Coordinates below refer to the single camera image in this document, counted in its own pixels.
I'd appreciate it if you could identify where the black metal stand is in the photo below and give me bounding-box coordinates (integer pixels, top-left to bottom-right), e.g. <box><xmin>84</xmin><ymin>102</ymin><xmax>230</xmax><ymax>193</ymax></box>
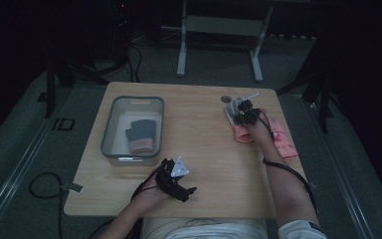
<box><xmin>276</xmin><ymin>33</ymin><xmax>337</xmax><ymax>134</ymax></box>

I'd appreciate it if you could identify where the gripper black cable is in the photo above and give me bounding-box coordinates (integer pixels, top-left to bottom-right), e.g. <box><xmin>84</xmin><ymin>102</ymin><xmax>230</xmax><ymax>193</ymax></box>
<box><xmin>258</xmin><ymin>109</ymin><xmax>319</xmax><ymax>218</ymax></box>
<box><xmin>129</xmin><ymin>167</ymin><xmax>163</xmax><ymax>203</ymax></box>

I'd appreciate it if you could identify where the metal floor rail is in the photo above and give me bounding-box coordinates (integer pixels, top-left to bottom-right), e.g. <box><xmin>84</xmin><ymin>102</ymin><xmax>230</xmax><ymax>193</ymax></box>
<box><xmin>0</xmin><ymin>89</ymin><xmax>76</xmax><ymax>239</ymax></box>
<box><xmin>296</xmin><ymin>95</ymin><xmax>376</xmax><ymax>239</ymax></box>

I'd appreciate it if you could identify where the pink glove with print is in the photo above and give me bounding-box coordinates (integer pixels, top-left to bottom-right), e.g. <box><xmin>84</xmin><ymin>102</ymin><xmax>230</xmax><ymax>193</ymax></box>
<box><xmin>266</xmin><ymin>116</ymin><xmax>299</xmax><ymax>161</ymax></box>

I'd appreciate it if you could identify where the black rectangular floor frame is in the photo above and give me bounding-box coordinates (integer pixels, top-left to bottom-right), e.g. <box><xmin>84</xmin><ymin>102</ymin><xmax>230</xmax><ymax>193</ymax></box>
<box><xmin>51</xmin><ymin>117</ymin><xmax>77</xmax><ymax>131</ymax></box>

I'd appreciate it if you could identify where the black floor cable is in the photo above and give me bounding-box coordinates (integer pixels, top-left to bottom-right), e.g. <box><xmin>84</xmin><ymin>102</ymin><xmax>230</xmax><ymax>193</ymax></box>
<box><xmin>28</xmin><ymin>171</ymin><xmax>65</xmax><ymax>239</ymax></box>

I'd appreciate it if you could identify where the grey knit glove pink cuff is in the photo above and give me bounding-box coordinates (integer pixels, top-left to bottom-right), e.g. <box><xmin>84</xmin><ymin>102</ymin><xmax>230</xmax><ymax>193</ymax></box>
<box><xmin>128</xmin><ymin>140</ymin><xmax>156</xmax><ymax>154</ymax></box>
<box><xmin>124</xmin><ymin>119</ymin><xmax>157</xmax><ymax>148</ymax></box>

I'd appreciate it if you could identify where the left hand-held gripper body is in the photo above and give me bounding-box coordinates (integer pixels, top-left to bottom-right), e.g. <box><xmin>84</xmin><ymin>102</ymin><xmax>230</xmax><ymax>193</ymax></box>
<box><xmin>154</xmin><ymin>155</ymin><xmax>193</xmax><ymax>203</ymax></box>

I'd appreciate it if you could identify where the person's white shirt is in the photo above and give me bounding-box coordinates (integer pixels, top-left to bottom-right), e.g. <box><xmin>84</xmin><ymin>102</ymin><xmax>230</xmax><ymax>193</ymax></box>
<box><xmin>140</xmin><ymin>217</ymin><xmax>328</xmax><ymax>239</ymax></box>

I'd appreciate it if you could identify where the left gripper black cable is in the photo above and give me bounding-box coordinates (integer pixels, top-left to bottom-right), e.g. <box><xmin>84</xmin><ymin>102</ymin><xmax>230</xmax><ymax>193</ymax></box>
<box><xmin>129</xmin><ymin>167</ymin><xmax>163</xmax><ymax>203</ymax></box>

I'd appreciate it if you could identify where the grey plastic bin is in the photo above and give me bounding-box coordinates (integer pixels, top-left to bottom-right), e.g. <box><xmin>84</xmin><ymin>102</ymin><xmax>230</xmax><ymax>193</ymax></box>
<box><xmin>99</xmin><ymin>96</ymin><xmax>165</xmax><ymax>167</ymax></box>

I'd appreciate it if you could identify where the small metal table clip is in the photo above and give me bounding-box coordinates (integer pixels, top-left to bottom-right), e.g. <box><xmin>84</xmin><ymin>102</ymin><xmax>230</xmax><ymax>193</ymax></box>
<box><xmin>60</xmin><ymin>182</ymin><xmax>85</xmax><ymax>194</ymax></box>

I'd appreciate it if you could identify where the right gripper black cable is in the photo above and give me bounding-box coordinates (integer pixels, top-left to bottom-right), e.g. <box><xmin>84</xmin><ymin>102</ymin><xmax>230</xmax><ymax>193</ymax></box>
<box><xmin>258</xmin><ymin>109</ymin><xmax>319</xmax><ymax>218</ymax></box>

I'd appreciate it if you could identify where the white metal desk frame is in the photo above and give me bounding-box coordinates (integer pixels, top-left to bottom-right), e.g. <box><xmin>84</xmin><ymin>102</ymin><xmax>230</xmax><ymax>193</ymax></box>
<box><xmin>176</xmin><ymin>0</ymin><xmax>276</xmax><ymax>84</ymax></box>

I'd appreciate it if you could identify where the black tripod stand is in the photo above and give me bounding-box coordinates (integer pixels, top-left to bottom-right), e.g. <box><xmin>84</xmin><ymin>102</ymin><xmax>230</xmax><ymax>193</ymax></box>
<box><xmin>37</xmin><ymin>0</ymin><xmax>143</xmax><ymax>120</ymax></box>

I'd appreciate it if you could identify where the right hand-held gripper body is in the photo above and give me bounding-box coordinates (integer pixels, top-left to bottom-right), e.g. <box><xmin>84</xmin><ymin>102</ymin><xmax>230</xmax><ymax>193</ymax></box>
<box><xmin>237</xmin><ymin>92</ymin><xmax>264</xmax><ymax>126</ymax></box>

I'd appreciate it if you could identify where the person's left hand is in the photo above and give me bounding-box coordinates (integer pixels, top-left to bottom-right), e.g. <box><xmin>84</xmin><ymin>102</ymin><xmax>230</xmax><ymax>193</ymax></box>
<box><xmin>132</xmin><ymin>168</ymin><xmax>175</xmax><ymax>208</ymax></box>

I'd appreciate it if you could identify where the person's right hand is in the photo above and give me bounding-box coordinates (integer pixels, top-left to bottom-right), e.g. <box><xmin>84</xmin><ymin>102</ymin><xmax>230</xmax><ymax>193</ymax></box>
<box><xmin>244</xmin><ymin>119</ymin><xmax>276</xmax><ymax>147</ymax></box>

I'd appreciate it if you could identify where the pink glove grey palm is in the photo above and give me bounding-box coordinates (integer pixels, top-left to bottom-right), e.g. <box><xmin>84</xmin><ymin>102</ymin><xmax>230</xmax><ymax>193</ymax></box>
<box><xmin>224</xmin><ymin>97</ymin><xmax>257</xmax><ymax>144</ymax></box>

